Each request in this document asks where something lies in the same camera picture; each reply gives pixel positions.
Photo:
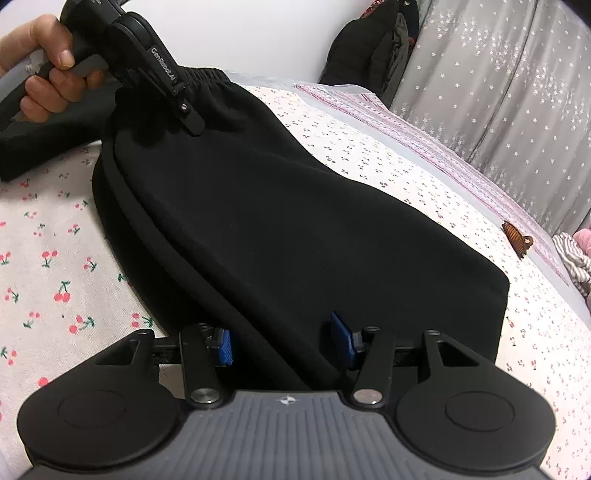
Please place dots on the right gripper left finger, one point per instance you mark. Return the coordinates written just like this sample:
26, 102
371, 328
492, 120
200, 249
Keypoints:
202, 353

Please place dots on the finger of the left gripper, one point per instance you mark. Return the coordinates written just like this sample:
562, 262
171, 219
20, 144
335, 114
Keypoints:
188, 117

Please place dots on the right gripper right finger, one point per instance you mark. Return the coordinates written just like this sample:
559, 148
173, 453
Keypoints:
367, 354

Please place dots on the black pants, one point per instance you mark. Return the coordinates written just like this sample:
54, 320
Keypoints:
241, 228

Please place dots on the pink folded clothing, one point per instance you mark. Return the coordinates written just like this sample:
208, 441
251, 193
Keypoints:
583, 240

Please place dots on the person's left hand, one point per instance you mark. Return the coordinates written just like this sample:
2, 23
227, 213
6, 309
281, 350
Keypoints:
46, 46

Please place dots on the cherry print blanket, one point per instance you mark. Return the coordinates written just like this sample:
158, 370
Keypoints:
64, 297

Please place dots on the brown hair claw clip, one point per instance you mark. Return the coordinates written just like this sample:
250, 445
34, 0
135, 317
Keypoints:
519, 242

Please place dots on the pink striped blanket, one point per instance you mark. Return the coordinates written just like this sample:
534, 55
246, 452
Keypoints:
365, 107

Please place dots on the striped folded garment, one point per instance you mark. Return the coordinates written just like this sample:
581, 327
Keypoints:
575, 260

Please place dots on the grey star curtain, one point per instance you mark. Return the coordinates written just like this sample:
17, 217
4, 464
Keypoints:
506, 86

